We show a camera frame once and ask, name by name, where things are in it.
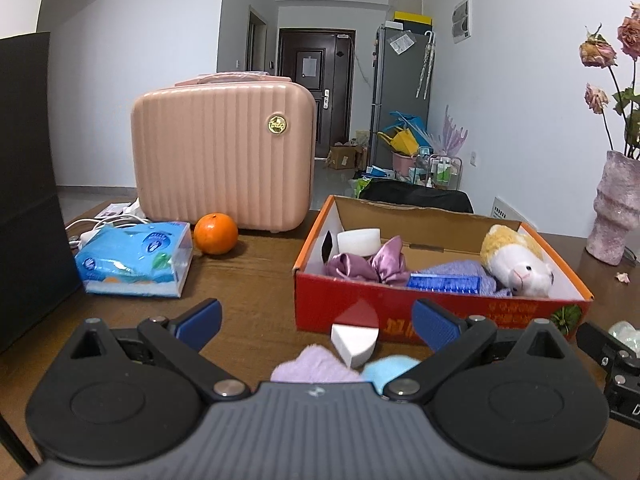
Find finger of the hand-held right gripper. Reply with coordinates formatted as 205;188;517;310
576;321;631;366

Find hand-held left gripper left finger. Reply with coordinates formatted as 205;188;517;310
52;297;251;403

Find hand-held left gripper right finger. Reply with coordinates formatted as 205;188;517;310
382;297;588;403

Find clear wrapper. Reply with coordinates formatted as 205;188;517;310
607;321;640;348

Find blue comb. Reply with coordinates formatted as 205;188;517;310
406;272;482;295

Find purple towel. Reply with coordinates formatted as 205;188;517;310
415;258;513;297

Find light blue plush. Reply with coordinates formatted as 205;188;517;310
361;355;423;393

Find white wedge sponge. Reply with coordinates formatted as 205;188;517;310
331;299;381;368

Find purple satin scrunchie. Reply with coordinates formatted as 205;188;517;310
325;236;413;287

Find white and yellow plush toy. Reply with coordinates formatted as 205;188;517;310
480;224;556;298

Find red cardboard box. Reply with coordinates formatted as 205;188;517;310
292;194;594;348

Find purple plush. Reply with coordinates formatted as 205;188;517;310
270;344;368;383

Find orange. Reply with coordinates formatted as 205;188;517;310
193;212;239;256

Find blue tissue pack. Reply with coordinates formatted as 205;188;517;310
75;221;194;298

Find black bag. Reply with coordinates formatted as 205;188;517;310
359;181;474;215

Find white flat panel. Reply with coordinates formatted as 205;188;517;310
490;196;538;233

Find cart with bottles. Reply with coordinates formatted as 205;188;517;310
412;152;463;191

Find green bag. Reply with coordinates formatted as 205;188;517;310
352;175;383;198

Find pink bucket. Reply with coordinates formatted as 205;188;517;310
391;151;418;177

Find pink ribbed suitcase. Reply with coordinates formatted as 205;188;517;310
131;72;317;233

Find yellow bag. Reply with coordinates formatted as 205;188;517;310
377;127;421;157

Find brown cardboard box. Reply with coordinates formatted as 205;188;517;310
327;144;366;170

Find purple feather decoration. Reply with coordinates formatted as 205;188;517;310
425;105;471;161

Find blue bag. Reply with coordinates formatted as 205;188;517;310
389;110;428;133

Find black monitor panel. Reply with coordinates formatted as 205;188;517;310
0;31;83;353

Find grey refrigerator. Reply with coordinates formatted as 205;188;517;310
368;25;436;168

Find dark brown entrance door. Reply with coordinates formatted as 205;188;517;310
276;27;357;153

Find white folded umbrella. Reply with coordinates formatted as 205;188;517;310
416;31;436;100

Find paper sheet on refrigerator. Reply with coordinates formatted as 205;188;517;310
389;32;417;56

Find dried pink roses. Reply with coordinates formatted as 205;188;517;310
580;2;640;161

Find dark interior door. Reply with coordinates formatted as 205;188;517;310
245;5;268;72

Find yellow box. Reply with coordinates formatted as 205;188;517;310
393;11;433;27

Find white charging cable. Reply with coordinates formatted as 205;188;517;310
65;214;151;248

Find white wall panel box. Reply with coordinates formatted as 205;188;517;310
451;0;473;43

